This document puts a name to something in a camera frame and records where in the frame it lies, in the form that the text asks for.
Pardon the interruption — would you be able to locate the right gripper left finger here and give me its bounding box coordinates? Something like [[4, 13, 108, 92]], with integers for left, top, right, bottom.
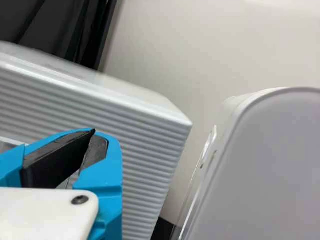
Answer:
[[0, 128, 97, 190]]

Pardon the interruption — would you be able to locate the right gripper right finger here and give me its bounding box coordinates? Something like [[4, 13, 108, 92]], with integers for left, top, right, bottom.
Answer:
[[71, 134, 124, 240]]

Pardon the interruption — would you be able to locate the incubator door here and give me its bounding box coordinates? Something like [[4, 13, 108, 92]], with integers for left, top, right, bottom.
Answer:
[[0, 41, 194, 240]]

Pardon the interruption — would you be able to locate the white box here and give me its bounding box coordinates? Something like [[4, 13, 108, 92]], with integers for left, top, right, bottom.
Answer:
[[174, 86, 320, 240]]

